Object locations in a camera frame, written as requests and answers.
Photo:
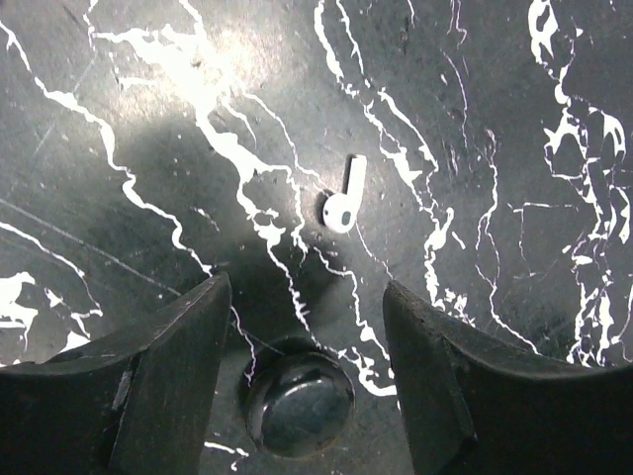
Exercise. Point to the black round earbud case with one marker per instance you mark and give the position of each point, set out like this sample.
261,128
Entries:
298,401

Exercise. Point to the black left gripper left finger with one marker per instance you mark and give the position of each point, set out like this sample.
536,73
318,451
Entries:
136,401

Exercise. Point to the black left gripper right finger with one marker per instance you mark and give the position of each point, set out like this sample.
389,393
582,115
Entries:
473,404

